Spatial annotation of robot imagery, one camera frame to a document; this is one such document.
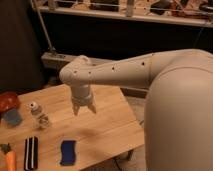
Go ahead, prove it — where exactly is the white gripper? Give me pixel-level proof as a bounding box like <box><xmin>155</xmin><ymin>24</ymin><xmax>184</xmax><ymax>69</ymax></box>
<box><xmin>71</xmin><ymin>85</ymin><xmax>97</xmax><ymax>116</ymax></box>

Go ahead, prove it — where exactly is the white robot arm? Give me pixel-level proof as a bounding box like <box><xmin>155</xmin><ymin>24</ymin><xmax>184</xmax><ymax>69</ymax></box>
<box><xmin>60</xmin><ymin>49</ymin><xmax>213</xmax><ymax>171</ymax></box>

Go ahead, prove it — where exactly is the blue grey ceramic cup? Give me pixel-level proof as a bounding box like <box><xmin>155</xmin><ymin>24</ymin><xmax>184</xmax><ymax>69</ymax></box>
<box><xmin>3</xmin><ymin>109</ymin><xmax>22</xmax><ymax>126</ymax></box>

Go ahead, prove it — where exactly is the blue sponge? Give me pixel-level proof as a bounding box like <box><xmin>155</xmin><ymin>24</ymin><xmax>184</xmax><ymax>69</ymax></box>
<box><xmin>60</xmin><ymin>140</ymin><xmax>76</xmax><ymax>166</ymax></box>

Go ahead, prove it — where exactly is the cluttered white shelf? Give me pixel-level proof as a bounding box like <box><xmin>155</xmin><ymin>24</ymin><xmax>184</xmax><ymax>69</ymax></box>
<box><xmin>30</xmin><ymin>0</ymin><xmax>213</xmax><ymax>28</ymax></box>

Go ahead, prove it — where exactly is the black white striped block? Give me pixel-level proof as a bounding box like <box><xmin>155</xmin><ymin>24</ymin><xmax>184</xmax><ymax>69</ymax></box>
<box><xmin>24</xmin><ymin>137</ymin><xmax>38</xmax><ymax>171</ymax></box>

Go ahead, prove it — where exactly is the orange carrot toy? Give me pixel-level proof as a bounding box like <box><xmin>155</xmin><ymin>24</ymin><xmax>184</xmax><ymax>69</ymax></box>
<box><xmin>0</xmin><ymin>144</ymin><xmax>17</xmax><ymax>171</ymax></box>

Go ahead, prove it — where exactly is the red ceramic bowl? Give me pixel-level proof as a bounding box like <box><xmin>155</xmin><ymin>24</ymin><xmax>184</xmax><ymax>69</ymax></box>
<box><xmin>0</xmin><ymin>92</ymin><xmax>20</xmax><ymax>113</ymax></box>

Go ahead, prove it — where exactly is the metal pole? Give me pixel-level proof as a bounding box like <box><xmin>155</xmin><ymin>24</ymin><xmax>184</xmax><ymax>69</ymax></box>
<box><xmin>32</xmin><ymin>0</ymin><xmax>56</xmax><ymax>55</ymax></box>

